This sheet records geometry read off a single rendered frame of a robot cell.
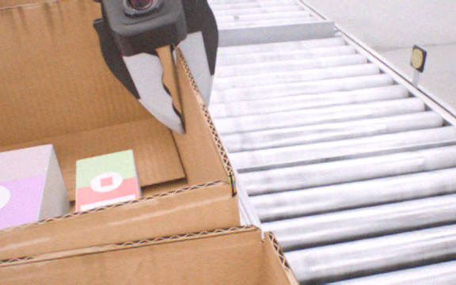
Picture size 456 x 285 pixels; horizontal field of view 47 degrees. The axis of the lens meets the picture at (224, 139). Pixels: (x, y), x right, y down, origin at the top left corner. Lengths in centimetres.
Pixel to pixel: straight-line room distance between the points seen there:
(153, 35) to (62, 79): 33
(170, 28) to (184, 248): 13
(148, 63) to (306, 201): 44
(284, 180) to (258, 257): 57
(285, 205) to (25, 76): 40
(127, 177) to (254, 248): 23
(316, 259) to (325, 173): 21
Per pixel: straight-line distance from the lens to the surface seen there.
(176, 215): 26
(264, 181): 83
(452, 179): 91
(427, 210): 82
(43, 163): 48
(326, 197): 81
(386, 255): 73
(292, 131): 97
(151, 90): 43
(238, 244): 27
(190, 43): 42
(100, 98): 65
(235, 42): 141
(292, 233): 74
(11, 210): 44
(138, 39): 32
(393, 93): 118
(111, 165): 50
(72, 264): 26
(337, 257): 71
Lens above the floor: 122
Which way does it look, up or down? 30 degrees down
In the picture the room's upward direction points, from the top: straight up
